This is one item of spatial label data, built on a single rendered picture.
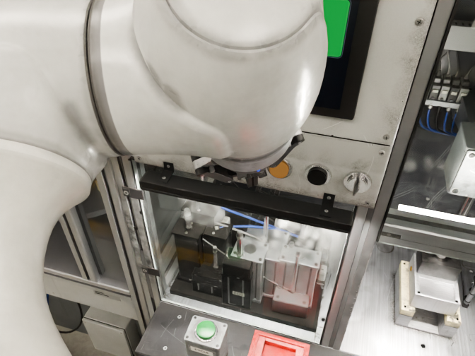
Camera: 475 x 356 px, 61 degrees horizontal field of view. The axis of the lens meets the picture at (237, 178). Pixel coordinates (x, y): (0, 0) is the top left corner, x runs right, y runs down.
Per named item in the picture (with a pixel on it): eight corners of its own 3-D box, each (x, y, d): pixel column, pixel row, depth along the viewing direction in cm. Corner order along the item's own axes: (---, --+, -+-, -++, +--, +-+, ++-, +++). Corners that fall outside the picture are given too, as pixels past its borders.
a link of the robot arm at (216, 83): (304, 36, 33) (143, 49, 33) (344, -155, 18) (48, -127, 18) (317, 166, 31) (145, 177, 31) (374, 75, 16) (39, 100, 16)
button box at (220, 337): (187, 365, 91) (182, 338, 83) (199, 333, 97) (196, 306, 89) (220, 376, 89) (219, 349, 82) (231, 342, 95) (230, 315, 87)
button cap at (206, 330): (194, 339, 84) (193, 335, 83) (201, 322, 87) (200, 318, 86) (211, 344, 84) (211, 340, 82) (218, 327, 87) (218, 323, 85)
